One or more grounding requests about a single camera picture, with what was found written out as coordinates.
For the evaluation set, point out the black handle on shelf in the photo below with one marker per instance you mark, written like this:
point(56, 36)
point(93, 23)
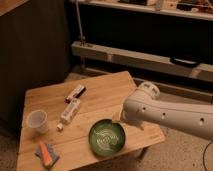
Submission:
point(184, 64)

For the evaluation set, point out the clear plastic cup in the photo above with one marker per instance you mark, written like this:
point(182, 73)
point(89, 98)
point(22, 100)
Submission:
point(37, 120)

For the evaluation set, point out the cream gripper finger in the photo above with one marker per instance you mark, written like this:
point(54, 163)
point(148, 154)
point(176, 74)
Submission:
point(116, 117)

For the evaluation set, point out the white plastic bottle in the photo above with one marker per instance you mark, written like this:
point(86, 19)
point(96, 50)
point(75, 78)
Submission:
point(70, 111)

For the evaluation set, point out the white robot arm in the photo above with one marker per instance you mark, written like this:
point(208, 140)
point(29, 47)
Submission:
point(143, 104)

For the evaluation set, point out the metal shelf rack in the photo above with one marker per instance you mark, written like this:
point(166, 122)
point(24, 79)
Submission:
point(140, 37)

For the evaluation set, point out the orange blue sponge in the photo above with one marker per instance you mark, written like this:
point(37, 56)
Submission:
point(46, 155)

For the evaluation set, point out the small white cube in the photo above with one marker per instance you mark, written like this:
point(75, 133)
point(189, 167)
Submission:
point(60, 127)

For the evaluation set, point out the red white snack bar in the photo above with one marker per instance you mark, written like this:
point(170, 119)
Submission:
point(76, 93)

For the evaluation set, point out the green ceramic bowl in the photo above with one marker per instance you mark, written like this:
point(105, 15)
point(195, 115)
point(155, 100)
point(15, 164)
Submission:
point(106, 138)

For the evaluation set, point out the wooden folding table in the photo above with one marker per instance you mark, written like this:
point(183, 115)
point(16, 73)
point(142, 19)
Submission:
point(102, 99)

